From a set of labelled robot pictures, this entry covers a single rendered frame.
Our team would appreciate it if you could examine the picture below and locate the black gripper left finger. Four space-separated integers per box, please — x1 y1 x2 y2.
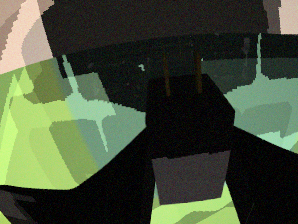
0 128 156 224

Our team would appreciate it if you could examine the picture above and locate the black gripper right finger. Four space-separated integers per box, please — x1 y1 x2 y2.
225 127 298 224

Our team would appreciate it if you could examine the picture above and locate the black two-prong plug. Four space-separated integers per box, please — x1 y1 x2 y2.
145 49 235 205

